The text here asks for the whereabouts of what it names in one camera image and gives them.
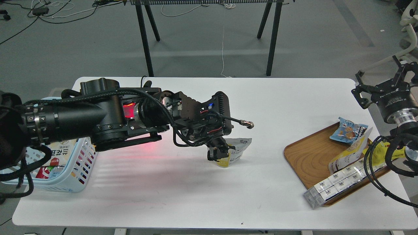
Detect blue cookie snack packet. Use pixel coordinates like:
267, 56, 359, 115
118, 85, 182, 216
329, 117, 369, 145

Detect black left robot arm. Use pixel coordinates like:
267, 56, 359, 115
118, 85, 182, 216
1, 78, 254, 202

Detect yellow white nut snack pouch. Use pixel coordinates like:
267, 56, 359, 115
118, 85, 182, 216
217, 137, 252, 168

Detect white hanging cord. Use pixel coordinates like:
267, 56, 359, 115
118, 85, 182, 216
221, 25, 233, 78

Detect black floor cables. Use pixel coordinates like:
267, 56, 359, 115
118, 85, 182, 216
0, 0, 124, 44

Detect white red snack bag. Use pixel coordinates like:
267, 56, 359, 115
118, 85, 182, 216
35, 139, 77, 180

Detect black table frame legs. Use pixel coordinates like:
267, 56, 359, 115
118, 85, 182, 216
130, 0, 285, 76

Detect wooden tray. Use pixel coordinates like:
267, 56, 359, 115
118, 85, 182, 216
284, 123, 373, 190

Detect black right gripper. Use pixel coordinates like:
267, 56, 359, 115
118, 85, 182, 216
351, 55, 418, 124

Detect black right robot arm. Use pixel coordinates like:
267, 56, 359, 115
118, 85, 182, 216
351, 55, 418, 208

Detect black barcode scanner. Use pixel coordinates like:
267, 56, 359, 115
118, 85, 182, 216
122, 102, 136, 120

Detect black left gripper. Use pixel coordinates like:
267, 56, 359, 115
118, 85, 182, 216
205, 137, 236, 162

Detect yellow cartoon snack packet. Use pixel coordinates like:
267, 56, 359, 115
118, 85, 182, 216
372, 141, 406, 167

